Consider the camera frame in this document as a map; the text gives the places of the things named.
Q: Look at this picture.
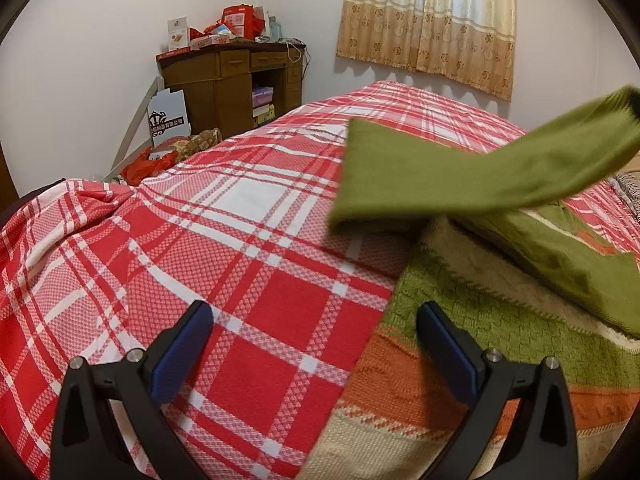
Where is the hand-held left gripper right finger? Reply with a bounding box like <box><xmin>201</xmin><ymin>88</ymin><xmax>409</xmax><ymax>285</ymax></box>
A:
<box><xmin>416</xmin><ymin>301</ymin><xmax>581</xmax><ymax>480</ymax></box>

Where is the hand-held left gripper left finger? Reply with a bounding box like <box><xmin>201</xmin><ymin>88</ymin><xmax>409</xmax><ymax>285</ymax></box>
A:
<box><xmin>50</xmin><ymin>300</ymin><xmax>216</xmax><ymax>480</ymax></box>

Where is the green knitted sweater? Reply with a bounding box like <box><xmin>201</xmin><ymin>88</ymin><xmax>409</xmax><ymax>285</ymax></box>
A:
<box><xmin>299</xmin><ymin>85</ymin><xmax>640</xmax><ymax>480</ymax></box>

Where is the red plaid bed sheet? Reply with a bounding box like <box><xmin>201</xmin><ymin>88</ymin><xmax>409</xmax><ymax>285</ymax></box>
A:
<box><xmin>0</xmin><ymin>80</ymin><xmax>640</xmax><ymax>480</ymax></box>

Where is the red plastic bag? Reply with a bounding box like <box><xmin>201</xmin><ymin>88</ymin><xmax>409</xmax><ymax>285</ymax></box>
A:
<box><xmin>121</xmin><ymin>147</ymin><xmax>177</xmax><ymax>186</ymax></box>

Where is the brown patterned bag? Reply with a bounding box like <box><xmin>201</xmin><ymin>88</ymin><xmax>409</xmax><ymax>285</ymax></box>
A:
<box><xmin>170</xmin><ymin>128</ymin><xmax>223</xmax><ymax>163</ymax></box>

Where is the dark maroon cloth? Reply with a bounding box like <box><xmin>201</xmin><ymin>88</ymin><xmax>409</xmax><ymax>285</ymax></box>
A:
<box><xmin>0</xmin><ymin>177</ymin><xmax>67</xmax><ymax>223</ymax></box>

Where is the grey leaning metal bar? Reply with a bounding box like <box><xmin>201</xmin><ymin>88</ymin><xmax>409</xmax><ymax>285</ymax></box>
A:
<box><xmin>104</xmin><ymin>77</ymin><xmax>166</xmax><ymax>182</ymax></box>

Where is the white printed cardboard box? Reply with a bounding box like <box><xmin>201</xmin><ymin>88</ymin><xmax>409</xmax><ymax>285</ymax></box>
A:
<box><xmin>148</xmin><ymin>87</ymin><xmax>189</xmax><ymax>149</ymax></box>

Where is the striped pillow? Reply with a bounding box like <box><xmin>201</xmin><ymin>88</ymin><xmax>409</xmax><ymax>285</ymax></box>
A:
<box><xmin>612</xmin><ymin>170</ymin><xmax>640</xmax><ymax>222</ymax></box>

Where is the brown wooden desk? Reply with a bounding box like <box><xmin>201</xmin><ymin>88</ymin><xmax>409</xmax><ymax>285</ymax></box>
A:
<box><xmin>157</xmin><ymin>40</ymin><xmax>304</xmax><ymax>137</ymax></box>

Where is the white carton with orange print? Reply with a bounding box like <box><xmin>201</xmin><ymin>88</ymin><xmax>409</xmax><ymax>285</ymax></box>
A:
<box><xmin>167</xmin><ymin>17</ymin><xmax>190</xmax><ymax>54</ymax></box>

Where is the pile of red gift boxes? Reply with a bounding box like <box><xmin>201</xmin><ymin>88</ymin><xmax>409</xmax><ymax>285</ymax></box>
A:
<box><xmin>156</xmin><ymin>4</ymin><xmax>282</xmax><ymax>59</ymax></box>

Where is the beige patterned curtain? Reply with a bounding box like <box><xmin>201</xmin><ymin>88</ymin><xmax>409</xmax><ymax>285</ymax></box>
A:
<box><xmin>336</xmin><ymin>0</ymin><xmax>516</xmax><ymax>102</ymax></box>

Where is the white cable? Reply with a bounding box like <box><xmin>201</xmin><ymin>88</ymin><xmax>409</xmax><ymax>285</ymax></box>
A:
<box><xmin>282</xmin><ymin>37</ymin><xmax>309</xmax><ymax>80</ymax></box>

